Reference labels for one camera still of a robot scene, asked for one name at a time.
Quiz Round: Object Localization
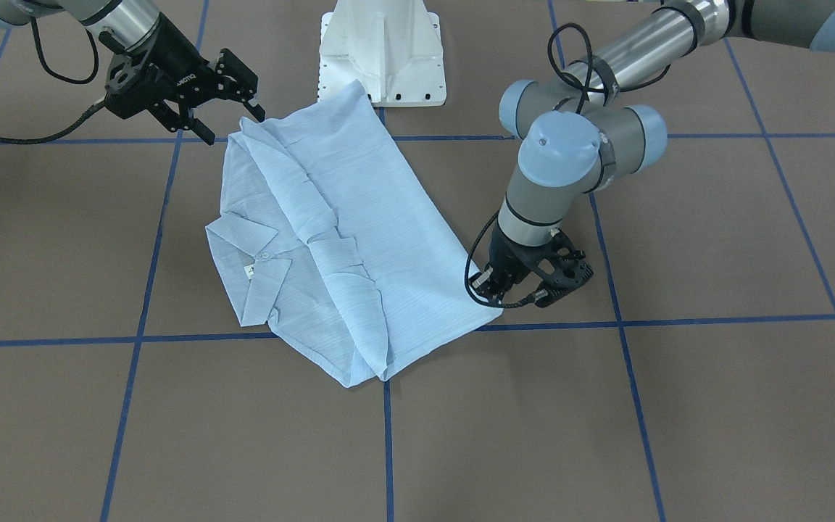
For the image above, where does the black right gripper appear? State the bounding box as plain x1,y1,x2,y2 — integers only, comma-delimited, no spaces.
104,14,266,146

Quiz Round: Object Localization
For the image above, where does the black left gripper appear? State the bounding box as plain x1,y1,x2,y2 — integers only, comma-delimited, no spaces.
473,231,594,310

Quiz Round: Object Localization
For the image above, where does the light blue button-up shirt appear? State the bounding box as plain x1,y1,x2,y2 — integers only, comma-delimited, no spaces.
205,80,500,389

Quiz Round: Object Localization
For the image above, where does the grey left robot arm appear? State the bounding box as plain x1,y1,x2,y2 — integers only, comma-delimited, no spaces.
464,1,835,310

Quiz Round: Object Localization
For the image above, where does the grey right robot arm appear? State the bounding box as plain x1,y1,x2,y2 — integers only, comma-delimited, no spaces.
0,1,265,144

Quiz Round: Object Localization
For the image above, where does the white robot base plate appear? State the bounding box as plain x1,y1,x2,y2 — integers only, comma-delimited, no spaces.
316,1,447,108

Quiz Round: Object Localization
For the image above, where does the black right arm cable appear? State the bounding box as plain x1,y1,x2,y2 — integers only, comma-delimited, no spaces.
0,18,117,144

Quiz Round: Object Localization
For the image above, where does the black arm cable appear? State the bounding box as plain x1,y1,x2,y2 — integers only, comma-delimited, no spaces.
463,22,672,311
0,18,117,144

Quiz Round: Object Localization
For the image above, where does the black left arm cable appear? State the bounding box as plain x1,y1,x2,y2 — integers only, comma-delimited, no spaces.
463,22,672,311

